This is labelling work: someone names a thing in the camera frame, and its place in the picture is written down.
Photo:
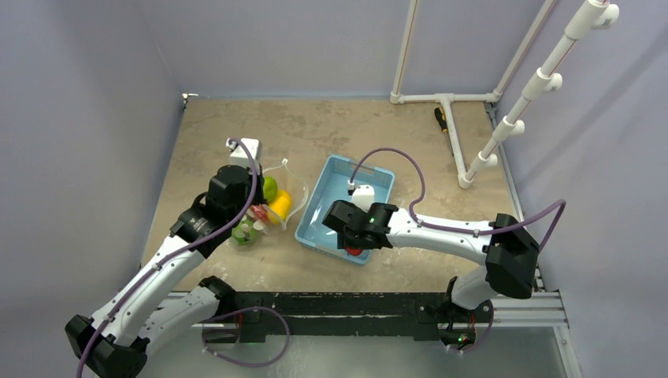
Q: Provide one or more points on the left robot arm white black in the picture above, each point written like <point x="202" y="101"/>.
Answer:
<point x="117" y="339"/>

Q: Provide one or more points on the clear polka dot zip bag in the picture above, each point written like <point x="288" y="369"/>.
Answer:
<point x="293" y="184"/>

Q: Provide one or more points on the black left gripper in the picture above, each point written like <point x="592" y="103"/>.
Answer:
<point x="260" y="198"/>

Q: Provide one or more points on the red textured strawberry fruit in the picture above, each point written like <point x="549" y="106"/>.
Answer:
<point x="354" y="251"/>

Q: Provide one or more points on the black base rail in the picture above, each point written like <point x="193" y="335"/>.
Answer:
<point x="421" y="316"/>

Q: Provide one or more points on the green pear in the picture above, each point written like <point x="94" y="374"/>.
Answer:
<point x="270" y="189"/>

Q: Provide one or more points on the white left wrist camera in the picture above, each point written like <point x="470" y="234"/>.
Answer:
<point x="244" y="152"/>

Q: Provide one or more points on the red apple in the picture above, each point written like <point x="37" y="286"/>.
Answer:
<point x="259" y="213"/>

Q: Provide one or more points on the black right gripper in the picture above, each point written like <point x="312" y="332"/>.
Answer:
<point x="350" y="238"/>

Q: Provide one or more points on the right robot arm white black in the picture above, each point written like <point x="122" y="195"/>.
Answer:
<point x="506" y="254"/>

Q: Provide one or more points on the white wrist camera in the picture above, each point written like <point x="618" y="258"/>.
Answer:
<point x="244" y="152"/>
<point x="362" y="196"/>

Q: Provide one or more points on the yellow black screwdriver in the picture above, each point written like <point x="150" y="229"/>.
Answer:
<point x="441" y="119"/>

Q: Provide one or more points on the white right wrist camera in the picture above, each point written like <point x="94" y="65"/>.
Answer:
<point x="362" y="196"/>

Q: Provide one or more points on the elongated yellow mango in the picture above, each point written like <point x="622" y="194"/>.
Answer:
<point x="280" y="207"/>

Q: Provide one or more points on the green fruit with black stripe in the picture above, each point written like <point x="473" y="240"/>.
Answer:
<point x="247" y="232"/>

